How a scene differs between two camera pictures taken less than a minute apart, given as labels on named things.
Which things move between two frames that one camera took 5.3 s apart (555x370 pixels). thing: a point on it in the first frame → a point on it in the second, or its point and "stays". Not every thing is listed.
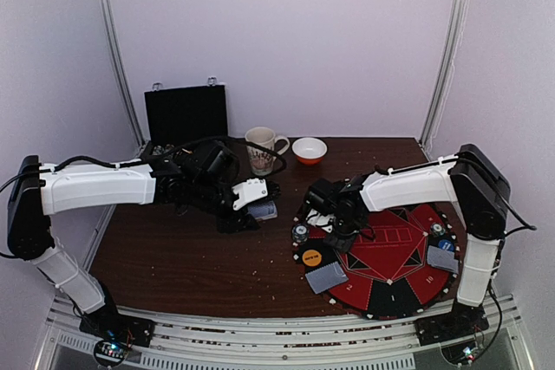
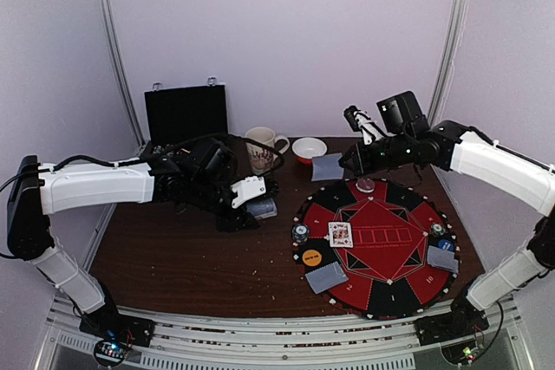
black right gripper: (343, 234) → (352, 161)
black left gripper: (238, 222) stays
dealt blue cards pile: (325, 277) stays
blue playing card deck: (264, 210) stays
